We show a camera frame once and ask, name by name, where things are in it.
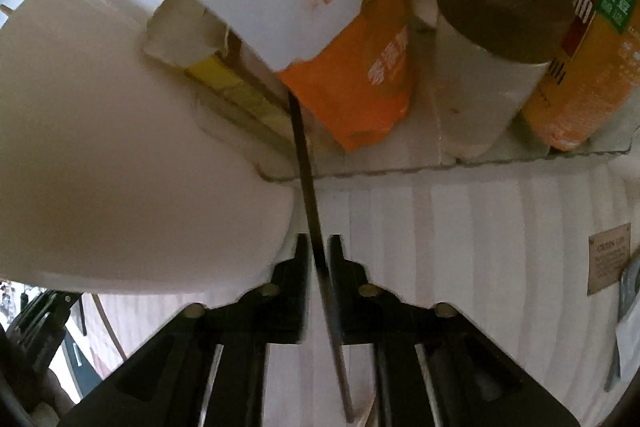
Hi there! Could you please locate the dark brown chopstick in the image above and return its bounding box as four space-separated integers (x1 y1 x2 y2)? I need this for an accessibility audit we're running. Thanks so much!
287 89 357 424

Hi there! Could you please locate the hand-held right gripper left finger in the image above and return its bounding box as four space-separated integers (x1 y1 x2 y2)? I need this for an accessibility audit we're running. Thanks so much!
60 233 314 427

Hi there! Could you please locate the soy sauce bottle orange label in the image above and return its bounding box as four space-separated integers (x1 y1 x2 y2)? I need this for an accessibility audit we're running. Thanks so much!
499 0 640 154

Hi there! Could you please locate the yellow seasoning box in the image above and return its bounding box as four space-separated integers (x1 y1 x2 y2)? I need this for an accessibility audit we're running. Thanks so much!
141 0 307 158

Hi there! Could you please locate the white and orange seasoning bag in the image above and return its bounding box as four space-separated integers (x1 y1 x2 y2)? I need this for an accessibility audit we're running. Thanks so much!
89 0 417 154

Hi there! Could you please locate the jar with brown lid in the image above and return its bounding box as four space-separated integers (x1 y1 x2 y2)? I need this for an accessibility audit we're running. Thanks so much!
431 0 577 161

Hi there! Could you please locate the striped cat print mat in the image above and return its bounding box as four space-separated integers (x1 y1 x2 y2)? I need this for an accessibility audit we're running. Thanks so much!
80 152 640 427

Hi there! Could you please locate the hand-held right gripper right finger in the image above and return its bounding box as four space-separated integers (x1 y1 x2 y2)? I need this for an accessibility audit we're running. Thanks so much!
327 233 597 427

